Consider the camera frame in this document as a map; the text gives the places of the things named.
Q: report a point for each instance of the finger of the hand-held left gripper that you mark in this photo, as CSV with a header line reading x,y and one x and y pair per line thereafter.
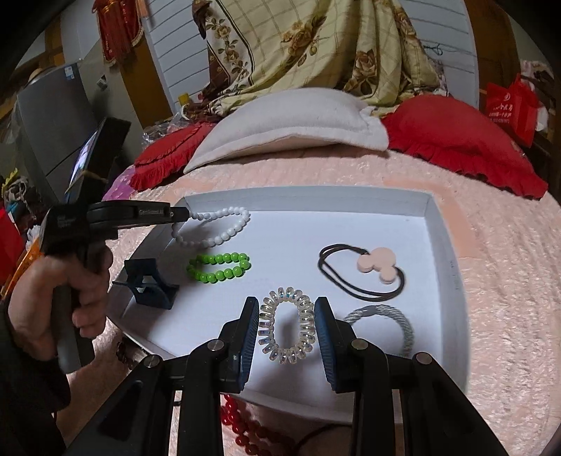
x,y
149,214

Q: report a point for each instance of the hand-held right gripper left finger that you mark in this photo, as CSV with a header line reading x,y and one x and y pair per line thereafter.
x,y
249,337

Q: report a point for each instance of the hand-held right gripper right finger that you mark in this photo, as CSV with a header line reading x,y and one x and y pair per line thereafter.
x,y
326,342

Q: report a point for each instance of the blue plastic stand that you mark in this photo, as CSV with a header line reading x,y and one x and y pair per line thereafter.
x,y
153,298

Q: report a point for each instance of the white cardboard box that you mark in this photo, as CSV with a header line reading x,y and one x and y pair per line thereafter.
x,y
298,232

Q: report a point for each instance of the person's left forearm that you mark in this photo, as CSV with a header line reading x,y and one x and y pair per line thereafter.
x,y
22,394

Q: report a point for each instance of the person's left hand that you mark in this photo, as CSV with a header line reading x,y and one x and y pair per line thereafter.
x,y
30,315

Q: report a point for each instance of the purple floral sheet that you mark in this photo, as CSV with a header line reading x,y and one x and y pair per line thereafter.
x,y
118,184

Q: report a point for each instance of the red frilled pillow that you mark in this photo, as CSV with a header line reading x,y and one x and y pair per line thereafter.
x,y
166,153
460,136

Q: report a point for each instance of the clear plastic bag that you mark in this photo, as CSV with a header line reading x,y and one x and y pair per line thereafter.
x,y
162,129

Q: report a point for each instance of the grey refrigerator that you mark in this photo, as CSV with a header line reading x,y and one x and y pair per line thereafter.
x,y
48,114

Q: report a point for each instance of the small yellow object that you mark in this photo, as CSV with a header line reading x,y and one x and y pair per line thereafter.
x,y
185,100

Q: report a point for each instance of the beige pillow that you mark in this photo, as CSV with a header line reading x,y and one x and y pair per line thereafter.
x,y
285,118

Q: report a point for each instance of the red hanging decoration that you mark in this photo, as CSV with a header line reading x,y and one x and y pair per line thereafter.
x,y
118,30

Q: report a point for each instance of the pink textured bedspread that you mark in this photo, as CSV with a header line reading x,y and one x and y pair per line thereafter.
x,y
504,285

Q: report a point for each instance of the floral quilt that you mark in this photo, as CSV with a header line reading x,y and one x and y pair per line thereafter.
x,y
307,44

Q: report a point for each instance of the red shopping bag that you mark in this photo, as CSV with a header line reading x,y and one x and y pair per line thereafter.
x,y
512,114

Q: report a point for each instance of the wooden bed headboard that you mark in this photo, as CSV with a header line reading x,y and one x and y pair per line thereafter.
x,y
456,52

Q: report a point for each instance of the floral cloth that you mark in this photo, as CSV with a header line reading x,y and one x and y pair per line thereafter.
x,y
537,70

